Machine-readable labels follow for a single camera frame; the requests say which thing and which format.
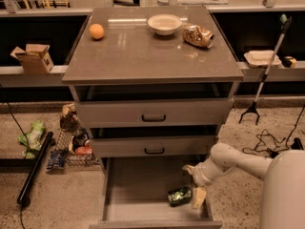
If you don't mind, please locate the black pole right floor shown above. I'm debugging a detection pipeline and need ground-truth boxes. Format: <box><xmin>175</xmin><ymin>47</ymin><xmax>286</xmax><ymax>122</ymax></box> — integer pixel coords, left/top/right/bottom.
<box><xmin>292</xmin><ymin>137</ymin><xmax>304</xmax><ymax>150</ymax></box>

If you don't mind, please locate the black pole on floor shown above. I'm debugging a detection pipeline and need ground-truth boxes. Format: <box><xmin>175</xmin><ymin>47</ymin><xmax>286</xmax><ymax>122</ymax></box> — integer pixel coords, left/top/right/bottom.
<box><xmin>17</xmin><ymin>132</ymin><xmax>53</xmax><ymax>206</ymax></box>

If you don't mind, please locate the wire mesh basket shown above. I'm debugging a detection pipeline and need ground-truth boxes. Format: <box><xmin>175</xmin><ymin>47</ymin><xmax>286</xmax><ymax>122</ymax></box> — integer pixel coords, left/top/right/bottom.
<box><xmin>54</xmin><ymin>131</ymin><xmax>99</xmax><ymax>167</ymax></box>

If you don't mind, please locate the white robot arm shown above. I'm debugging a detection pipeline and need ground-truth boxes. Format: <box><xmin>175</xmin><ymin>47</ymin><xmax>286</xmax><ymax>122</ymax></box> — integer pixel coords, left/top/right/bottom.
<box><xmin>183</xmin><ymin>143</ymin><xmax>305</xmax><ymax>229</ymax></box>

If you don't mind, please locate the white foam tray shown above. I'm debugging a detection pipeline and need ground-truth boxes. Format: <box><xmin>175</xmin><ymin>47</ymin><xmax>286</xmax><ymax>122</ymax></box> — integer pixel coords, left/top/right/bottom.
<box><xmin>244</xmin><ymin>50</ymin><xmax>274</xmax><ymax>68</ymax></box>

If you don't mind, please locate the grey top drawer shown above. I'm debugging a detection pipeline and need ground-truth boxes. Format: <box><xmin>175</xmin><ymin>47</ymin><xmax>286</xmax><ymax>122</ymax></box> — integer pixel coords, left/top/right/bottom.
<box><xmin>74</xmin><ymin>98</ymin><xmax>233</xmax><ymax>128</ymax></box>

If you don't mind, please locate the green chip bag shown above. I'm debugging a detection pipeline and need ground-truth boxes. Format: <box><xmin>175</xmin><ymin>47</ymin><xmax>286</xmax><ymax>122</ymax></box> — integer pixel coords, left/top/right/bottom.
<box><xmin>17</xmin><ymin>120</ymin><xmax>46</xmax><ymax>159</ymax></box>

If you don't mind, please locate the cardboard box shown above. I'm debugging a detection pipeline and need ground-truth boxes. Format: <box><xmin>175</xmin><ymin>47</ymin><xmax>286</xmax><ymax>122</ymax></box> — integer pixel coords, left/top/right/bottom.
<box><xmin>10</xmin><ymin>44</ymin><xmax>53</xmax><ymax>75</ymax></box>

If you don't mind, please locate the grey drawer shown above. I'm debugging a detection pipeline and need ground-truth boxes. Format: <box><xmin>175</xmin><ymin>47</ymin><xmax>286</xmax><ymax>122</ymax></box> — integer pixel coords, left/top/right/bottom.
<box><xmin>89</xmin><ymin>156</ymin><xmax>222</xmax><ymax>229</ymax></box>
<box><xmin>74</xmin><ymin>98</ymin><xmax>233</xmax><ymax>128</ymax></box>
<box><xmin>90</xmin><ymin>135</ymin><xmax>215</xmax><ymax>157</ymax></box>

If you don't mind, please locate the orange fruit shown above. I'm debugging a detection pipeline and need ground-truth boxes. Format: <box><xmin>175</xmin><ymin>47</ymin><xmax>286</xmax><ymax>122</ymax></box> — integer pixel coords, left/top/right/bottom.
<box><xmin>90</xmin><ymin>24</ymin><xmax>104</xmax><ymax>40</ymax></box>

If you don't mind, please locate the grabber reacher tool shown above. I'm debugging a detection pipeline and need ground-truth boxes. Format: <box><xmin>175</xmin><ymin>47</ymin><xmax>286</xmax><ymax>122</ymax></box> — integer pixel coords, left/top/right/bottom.
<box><xmin>238</xmin><ymin>13</ymin><xmax>292</xmax><ymax>124</ymax></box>

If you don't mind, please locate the blue snack bag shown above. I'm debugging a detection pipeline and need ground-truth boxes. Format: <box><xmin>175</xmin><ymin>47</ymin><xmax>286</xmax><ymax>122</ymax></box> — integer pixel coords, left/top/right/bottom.
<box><xmin>47</xmin><ymin>150</ymin><xmax>66</xmax><ymax>171</ymax></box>

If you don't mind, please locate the grey drawer cabinet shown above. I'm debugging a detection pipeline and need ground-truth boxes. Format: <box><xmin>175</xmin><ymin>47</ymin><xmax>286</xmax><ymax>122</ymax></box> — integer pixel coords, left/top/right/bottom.
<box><xmin>62</xmin><ymin>6</ymin><xmax>245</xmax><ymax>229</ymax></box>

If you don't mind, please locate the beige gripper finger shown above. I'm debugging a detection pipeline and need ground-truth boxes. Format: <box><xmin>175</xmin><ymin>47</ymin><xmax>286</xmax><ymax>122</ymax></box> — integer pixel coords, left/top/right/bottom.
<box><xmin>182</xmin><ymin>165</ymin><xmax>194</xmax><ymax>176</ymax></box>
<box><xmin>192</xmin><ymin>187</ymin><xmax>207</xmax><ymax>209</ymax></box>

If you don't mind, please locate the black cable left floor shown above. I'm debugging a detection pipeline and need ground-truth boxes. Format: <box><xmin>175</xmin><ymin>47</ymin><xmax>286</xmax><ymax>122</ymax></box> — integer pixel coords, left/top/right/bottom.
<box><xmin>0</xmin><ymin>83</ymin><xmax>31</xmax><ymax>229</ymax></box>

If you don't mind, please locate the green crushed can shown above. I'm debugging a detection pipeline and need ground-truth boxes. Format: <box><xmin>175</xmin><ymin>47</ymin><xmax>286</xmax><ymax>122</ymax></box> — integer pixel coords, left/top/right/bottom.
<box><xmin>168</xmin><ymin>187</ymin><xmax>192</xmax><ymax>207</ymax></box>

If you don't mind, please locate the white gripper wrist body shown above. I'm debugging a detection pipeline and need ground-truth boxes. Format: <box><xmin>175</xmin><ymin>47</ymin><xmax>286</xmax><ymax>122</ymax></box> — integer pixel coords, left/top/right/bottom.
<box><xmin>193</xmin><ymin>162</ymin><xmax>213</xmax><ymax>187</ymax></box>

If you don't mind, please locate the brown gold crushed can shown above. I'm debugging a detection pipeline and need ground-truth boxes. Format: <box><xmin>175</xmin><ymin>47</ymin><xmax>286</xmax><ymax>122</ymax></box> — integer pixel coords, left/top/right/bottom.
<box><xmin>182</xmin><ymin>25</ymin><xmax>214</xmax><ymax>49</ymax></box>

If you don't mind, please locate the brown snack bag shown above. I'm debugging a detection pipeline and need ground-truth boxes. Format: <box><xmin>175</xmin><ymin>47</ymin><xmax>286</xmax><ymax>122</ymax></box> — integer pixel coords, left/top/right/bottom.
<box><xmin>60</xmin><ymin>103</ymin><xmax>79</xmax><ymax>132</ymax></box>

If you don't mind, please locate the yellow black tape measure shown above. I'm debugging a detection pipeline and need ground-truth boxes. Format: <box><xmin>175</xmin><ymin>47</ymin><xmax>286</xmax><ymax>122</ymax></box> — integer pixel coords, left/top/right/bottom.
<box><xmin>282</xmin><ymin>56</ymin><xmax>296</xmax><ymax>68</ymax></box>

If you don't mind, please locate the red snack packet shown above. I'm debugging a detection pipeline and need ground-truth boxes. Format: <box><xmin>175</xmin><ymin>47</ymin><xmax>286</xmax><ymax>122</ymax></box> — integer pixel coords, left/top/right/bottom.
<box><xmin>75</xmin><ymin>146</ymin><xmax>92</xmax><ymax>156</ymax></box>

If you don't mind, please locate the grey middle drawer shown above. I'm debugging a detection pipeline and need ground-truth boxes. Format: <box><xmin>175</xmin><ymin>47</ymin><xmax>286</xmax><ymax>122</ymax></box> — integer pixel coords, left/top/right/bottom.
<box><xmin>90</xmin><ymin>135</ymin><xmax>215</xmax><ymax>157</ymax></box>

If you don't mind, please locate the black power cable adapter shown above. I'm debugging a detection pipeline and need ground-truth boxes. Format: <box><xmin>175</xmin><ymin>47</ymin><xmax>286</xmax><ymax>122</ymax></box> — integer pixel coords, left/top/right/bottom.
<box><xmin>242</xmin><ymin>106</ymin><xmax>305</xmax><ymax>158</ymax></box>

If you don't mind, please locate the white bowl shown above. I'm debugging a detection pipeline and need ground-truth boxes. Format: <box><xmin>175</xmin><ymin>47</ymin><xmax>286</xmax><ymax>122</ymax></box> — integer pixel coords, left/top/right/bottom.
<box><xmin>147</xmin><ymin>14</ymin><xmax>182</xmax><ymax>36</ymax></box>

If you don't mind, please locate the grey bottom drawer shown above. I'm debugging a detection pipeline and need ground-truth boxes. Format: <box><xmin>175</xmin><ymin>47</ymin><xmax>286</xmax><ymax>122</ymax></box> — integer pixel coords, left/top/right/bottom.
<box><xmin>89</xmin><ymin>156</ymin><xmax>222</xmax><ymax>229</ymax></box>

